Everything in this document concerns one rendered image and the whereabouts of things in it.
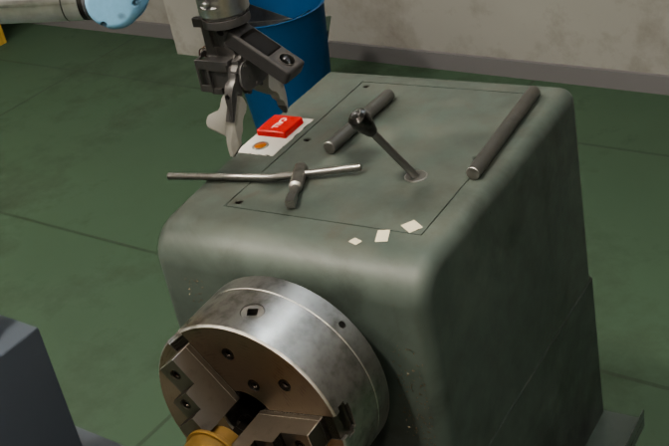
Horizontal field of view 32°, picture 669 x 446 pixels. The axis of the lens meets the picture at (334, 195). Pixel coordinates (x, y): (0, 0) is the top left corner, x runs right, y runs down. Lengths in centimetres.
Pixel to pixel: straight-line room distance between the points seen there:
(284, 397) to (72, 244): 300
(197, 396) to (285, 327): 15
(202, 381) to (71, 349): 232
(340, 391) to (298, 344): 8
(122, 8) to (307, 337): 50
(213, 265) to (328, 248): 20
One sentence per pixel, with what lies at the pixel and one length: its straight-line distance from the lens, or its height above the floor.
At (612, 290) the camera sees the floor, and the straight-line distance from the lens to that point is 365.
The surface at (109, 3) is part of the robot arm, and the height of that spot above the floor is 165.
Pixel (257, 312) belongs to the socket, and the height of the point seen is 123.
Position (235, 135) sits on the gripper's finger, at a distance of 171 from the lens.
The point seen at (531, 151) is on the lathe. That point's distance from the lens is 184.
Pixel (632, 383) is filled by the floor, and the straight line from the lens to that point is 330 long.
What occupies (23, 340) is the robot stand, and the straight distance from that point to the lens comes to 194.
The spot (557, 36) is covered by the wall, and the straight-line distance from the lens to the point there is 490.
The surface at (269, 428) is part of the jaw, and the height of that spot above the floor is 111.
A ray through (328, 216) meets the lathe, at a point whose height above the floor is 125.
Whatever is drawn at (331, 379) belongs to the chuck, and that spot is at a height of 116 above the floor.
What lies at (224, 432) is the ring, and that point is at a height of 111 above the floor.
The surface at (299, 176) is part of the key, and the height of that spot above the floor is 128.
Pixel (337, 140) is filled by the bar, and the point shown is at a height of 127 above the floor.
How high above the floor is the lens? 211
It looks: 29 degrees down
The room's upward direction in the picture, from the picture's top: 12 degrees counter-clockwise
